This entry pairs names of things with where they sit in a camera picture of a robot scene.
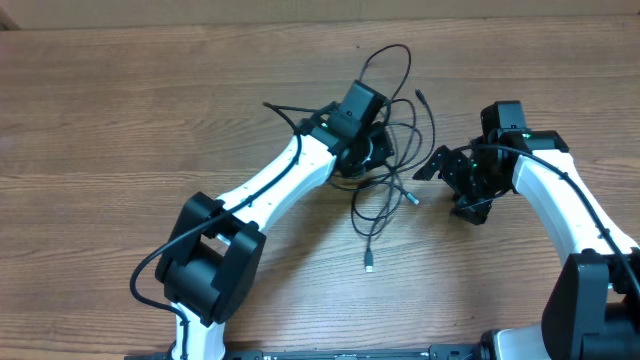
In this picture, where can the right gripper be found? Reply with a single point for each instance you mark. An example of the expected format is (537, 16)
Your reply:
(479, 207)

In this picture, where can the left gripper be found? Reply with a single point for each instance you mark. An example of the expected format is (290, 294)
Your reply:
(381, 146)

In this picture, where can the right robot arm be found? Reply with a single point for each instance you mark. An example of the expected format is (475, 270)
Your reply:
(593, 309)

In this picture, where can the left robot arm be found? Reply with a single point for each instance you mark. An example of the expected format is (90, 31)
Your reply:
(212, 255)

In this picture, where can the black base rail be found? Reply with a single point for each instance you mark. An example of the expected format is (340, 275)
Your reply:
(433, 352)

